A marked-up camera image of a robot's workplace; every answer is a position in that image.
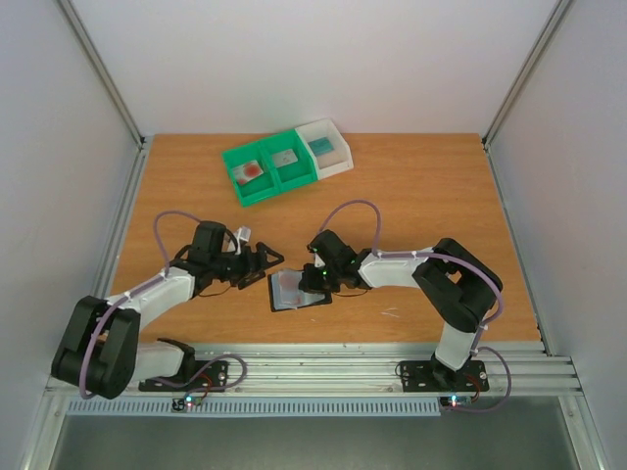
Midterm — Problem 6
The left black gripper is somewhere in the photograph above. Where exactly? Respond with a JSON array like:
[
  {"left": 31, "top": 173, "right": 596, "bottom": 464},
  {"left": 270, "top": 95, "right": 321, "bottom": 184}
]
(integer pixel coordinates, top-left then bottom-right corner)
[{"left": 212, "top": 243, "right": 285, "bottom": 290}]

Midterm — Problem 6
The black leather card holder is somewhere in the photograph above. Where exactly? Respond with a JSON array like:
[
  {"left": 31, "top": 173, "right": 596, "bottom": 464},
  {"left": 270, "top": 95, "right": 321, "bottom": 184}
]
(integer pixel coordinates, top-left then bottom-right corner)
[{"left": 267, "top": 267, "right": 333, "bottom": 314}]

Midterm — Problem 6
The red dot credit card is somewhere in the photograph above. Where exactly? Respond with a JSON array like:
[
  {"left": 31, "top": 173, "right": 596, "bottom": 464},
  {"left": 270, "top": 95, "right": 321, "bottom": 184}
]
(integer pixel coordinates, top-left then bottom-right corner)
[{"left": 232, "top": 160, "right": 265, "bottom": 186}]

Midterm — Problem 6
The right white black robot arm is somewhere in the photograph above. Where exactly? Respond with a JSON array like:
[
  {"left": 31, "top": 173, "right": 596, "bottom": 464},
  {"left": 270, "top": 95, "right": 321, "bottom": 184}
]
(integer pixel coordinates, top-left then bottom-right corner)
[{"left": 299, "top": 230, "right": 505, "bottom": 390}]

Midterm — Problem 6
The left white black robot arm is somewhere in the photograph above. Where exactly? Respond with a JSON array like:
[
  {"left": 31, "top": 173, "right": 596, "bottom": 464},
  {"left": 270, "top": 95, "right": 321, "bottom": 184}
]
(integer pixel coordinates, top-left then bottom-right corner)
[{"left": 50, "top": 221, "right": 284, "bottom": 400}]

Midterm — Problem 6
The grey card in bin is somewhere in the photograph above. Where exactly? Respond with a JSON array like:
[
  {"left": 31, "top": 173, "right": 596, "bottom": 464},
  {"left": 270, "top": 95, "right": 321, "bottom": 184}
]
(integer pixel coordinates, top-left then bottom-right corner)
[{"left": 271, "top": 149, "right": 298, "bottom": 168}]

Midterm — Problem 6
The teal card in bin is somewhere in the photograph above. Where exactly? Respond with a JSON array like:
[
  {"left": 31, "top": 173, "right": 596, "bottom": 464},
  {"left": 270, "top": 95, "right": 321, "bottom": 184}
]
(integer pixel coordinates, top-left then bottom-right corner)
[{"left": 308, "top": 137, "right": 334, "bottom": 158}]

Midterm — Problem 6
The green bin left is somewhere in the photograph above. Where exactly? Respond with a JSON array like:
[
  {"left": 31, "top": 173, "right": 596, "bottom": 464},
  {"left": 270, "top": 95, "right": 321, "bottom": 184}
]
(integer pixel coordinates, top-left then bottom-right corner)
[{"left": 222, "top": 142, "right": 279, "bottom": 207}]

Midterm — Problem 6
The green bin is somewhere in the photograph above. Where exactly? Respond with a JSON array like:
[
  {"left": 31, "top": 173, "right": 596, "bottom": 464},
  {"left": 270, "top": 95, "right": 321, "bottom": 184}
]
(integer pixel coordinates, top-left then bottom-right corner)
[
  {"left": 222, "top": 142, "right": 279, "bottom": 207},
  {"left": 259, "top": 129, "right": 317, "bottom": 193}
]

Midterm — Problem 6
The green bin middle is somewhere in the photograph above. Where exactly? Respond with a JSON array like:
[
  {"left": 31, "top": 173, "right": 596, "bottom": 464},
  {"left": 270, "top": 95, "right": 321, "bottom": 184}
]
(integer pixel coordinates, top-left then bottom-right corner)
[{"left": 259, "top": 129, "right": 317, "bottom": 193}]

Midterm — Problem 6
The white bin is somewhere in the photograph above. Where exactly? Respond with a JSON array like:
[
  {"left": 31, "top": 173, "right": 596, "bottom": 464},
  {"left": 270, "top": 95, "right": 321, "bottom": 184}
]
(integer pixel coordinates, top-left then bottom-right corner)
[{"left": 295, "top": 118, "right": 354, "bottom": 179}]

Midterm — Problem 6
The left small circuit board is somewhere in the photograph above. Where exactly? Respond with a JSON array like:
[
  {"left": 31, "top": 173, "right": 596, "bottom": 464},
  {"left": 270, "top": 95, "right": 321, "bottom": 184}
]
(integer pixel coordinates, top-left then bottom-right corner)
[{"left": 170, "top": 396, "right": 204, "bottom": 413}]

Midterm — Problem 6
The small circuit board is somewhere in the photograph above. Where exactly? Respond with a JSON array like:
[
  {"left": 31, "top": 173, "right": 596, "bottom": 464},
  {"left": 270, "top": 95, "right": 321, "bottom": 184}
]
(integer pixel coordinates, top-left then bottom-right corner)
[
  {"left": 439, "top": 395, "right": 478, "bottom": 409},
  {"left": 170, "top": 396, "right": 204, "bottom": 413}
]

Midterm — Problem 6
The right small circuit board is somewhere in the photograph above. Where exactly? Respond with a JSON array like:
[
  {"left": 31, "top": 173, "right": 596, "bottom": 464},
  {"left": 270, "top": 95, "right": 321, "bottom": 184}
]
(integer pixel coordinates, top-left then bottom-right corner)
[{"left": 439, "top": 395, "right": 478, "bottom": 409}]

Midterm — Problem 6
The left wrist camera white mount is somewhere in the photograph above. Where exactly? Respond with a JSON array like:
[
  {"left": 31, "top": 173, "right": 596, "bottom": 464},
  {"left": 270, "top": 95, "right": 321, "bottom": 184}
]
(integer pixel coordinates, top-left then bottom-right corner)
[{"left": 228, "top": 226, "right": 252, "bottom": 255}]

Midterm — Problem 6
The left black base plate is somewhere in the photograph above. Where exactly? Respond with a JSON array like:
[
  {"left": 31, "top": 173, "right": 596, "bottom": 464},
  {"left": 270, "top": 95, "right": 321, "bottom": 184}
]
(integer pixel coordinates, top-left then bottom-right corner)
[{"left": 138, "top": 359, "right": 229, "bottom": 393}]

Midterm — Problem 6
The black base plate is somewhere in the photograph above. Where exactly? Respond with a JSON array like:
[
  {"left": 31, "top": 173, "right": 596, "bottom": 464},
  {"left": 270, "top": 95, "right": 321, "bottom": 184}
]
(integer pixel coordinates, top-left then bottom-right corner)
[
  {"left": 395, "top": 359, "right": 490, "bottom": 394},
  {"left": 138, "top": 359, "right": 229, "bottom": 393}
]

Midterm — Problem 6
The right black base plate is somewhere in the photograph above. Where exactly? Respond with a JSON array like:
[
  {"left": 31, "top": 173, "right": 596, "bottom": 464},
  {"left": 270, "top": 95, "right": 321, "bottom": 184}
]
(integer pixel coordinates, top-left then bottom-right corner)
[{"left": 395, "top": 359, "right": 490, "bottom": 394}]

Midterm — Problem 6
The grey slotted cable duct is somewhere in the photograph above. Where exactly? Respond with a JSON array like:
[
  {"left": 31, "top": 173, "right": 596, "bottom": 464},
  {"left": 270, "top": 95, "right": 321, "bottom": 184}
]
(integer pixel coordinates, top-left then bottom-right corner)
[{"left": 66, "top": 397, "right": 441, "bottom": 418}]

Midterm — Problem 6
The aluminium frame rail front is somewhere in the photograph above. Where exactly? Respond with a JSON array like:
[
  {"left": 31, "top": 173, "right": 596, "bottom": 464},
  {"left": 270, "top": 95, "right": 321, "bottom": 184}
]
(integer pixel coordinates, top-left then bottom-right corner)
[{"left": 46, "top": 342, "right": 584, "bottom": 400}]

